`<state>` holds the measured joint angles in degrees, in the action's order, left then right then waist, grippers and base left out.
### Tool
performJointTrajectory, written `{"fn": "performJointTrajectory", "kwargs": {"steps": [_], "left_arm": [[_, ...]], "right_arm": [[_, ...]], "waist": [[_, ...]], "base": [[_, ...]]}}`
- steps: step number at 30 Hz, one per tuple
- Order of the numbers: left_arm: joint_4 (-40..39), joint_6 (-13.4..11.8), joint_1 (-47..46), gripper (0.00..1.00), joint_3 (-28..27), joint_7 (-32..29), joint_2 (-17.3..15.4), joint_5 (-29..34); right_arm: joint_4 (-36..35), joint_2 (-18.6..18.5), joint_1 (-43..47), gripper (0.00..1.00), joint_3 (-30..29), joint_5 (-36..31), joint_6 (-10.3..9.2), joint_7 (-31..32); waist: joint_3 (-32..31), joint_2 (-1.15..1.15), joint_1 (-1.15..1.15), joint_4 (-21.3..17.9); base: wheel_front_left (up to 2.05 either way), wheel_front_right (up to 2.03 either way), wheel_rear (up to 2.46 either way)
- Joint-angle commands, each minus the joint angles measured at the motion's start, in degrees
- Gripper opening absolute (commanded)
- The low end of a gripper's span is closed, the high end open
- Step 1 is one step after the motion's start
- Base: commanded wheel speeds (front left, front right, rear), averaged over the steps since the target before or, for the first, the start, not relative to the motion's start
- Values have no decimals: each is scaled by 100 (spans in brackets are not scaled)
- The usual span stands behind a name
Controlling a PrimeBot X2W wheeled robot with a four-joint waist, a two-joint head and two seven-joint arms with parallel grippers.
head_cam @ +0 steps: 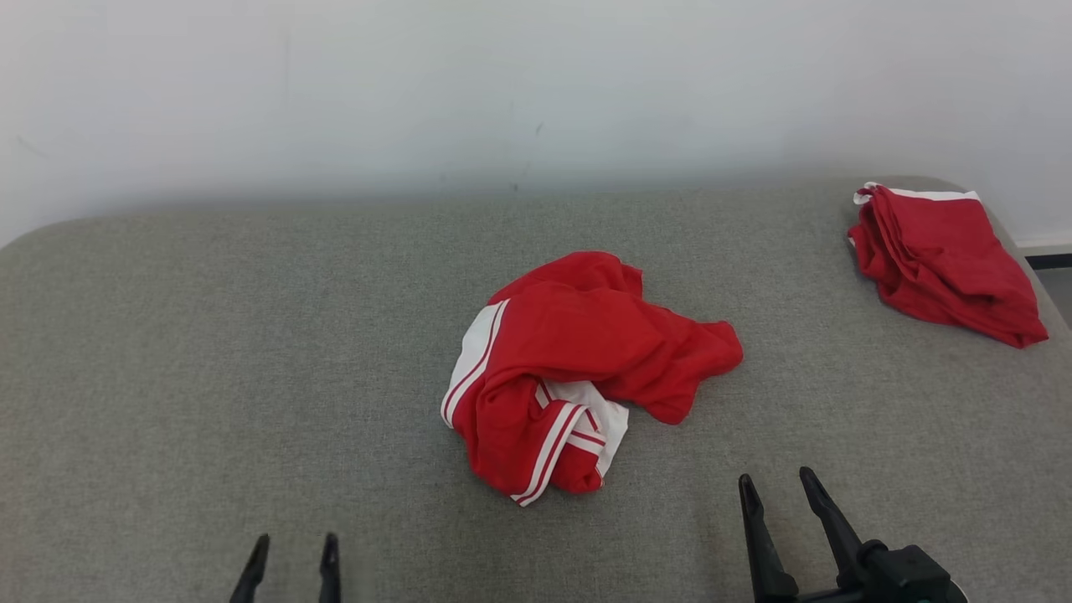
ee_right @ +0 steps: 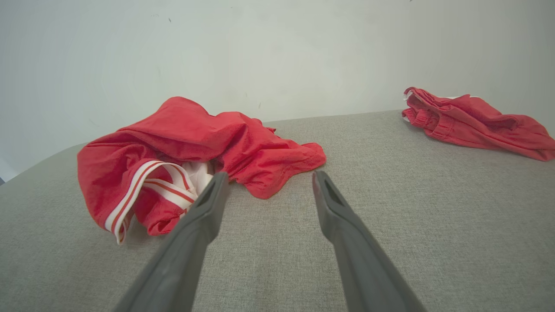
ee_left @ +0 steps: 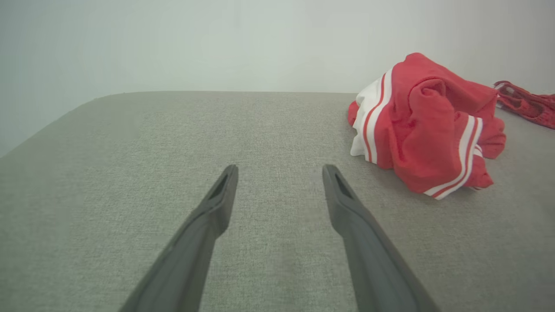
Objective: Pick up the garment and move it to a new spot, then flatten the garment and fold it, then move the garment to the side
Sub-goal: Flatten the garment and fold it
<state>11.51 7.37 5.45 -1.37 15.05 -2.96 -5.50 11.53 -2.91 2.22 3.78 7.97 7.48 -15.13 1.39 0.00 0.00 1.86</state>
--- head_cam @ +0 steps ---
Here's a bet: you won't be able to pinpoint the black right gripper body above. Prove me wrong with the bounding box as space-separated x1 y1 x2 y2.
796 585 872 603

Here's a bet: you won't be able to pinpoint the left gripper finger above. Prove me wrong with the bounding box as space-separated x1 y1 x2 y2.
317 533 342 603
229 534 271 603

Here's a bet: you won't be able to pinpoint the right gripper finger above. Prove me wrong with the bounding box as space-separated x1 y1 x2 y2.
738 474 799 603
799 466 868 590

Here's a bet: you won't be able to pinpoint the red white sports shirt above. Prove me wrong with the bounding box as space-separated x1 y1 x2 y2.
441 250 745 508

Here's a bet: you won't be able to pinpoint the red shorts white stripe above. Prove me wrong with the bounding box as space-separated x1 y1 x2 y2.
848 182 1050 350

